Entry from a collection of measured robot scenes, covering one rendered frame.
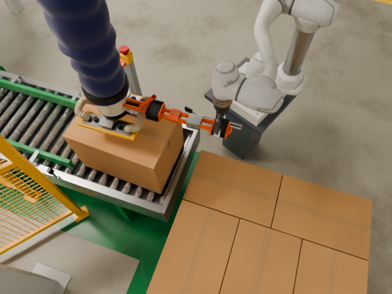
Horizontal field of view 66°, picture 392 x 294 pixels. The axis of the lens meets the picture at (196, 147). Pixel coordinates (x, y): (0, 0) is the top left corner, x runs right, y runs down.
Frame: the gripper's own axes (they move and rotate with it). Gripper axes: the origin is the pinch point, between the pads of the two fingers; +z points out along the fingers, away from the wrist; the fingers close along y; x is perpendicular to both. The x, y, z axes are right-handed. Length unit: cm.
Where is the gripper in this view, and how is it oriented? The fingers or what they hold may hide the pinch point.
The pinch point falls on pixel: (219, 126)
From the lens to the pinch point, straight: 150.8
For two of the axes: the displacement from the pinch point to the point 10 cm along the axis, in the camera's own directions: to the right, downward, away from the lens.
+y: -3.3, 8.2, -4.7
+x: 9.5, 2.8, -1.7
